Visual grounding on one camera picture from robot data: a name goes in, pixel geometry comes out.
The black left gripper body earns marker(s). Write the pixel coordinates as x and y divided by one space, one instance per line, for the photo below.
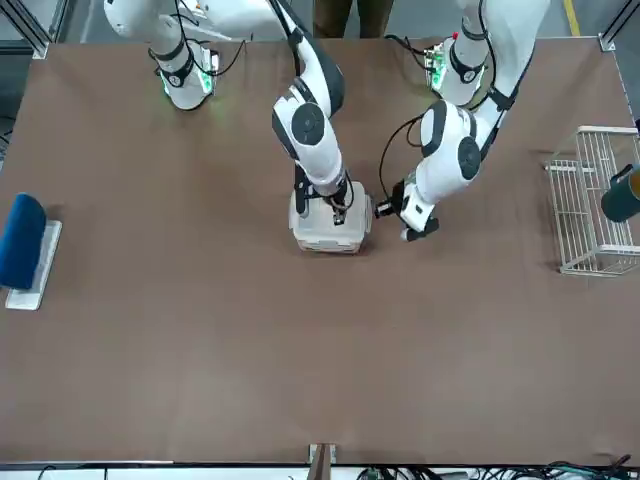
399 200

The dark green cylinder cup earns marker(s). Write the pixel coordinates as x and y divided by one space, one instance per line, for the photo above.
620 200

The white box with yellow label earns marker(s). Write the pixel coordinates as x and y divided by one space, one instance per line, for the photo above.
220 30

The aluminium frame rail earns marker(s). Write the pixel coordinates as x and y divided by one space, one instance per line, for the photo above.
37 42

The person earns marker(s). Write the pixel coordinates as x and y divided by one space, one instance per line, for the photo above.
350 17

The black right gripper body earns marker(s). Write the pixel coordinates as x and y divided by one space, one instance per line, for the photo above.
340 197

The blue cloth roll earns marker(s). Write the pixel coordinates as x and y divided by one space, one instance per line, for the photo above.
22 240

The white rectangular tray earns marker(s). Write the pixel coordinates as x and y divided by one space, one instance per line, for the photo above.
25 300

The aluminium frame post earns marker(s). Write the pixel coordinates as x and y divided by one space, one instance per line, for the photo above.
322 460

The white preservation box with lid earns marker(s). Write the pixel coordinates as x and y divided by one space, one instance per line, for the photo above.
320 235

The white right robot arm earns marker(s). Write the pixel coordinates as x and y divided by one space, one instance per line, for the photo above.
320 155

